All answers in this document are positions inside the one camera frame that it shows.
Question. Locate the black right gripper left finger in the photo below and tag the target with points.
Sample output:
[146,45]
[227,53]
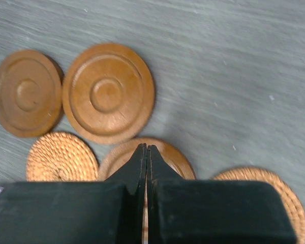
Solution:
[109,211]

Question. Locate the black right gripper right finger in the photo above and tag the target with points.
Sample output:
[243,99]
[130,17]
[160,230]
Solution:
[212,211]

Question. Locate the wooden coaster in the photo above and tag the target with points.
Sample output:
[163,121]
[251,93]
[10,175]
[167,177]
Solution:
[108,93]
[119,155]
[30,93]

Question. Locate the woven rattan coaster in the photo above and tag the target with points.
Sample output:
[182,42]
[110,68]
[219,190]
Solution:
[292,204]
[61,156]

